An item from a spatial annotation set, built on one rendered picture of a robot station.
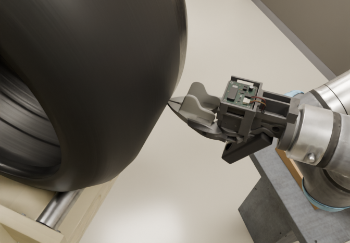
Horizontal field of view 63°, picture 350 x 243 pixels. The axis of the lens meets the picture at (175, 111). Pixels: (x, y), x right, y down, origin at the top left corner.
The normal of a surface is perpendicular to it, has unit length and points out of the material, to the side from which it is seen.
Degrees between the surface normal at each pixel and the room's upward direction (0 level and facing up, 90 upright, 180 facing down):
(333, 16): 90
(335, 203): 99
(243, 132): 90
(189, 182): 0
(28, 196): 0
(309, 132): 39
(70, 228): 0
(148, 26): 64
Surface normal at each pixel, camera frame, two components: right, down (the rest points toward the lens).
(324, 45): -0.93, 0.17
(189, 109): -0.40, 0.65
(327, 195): -0.69, 0.61
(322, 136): -0.21, -0.12
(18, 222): 0.14, -0.66
